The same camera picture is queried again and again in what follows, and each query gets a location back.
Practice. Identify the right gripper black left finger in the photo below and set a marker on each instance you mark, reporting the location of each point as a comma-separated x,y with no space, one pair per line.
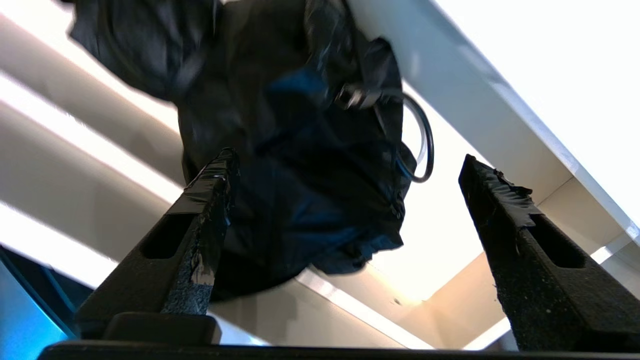
170,270

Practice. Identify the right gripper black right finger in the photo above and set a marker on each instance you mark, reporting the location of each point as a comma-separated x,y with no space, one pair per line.
550,275

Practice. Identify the white fluted drawer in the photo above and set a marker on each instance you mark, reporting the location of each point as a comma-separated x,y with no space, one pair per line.
75,165

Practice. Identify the black umbrella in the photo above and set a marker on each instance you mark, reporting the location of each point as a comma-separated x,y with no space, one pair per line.
290,150

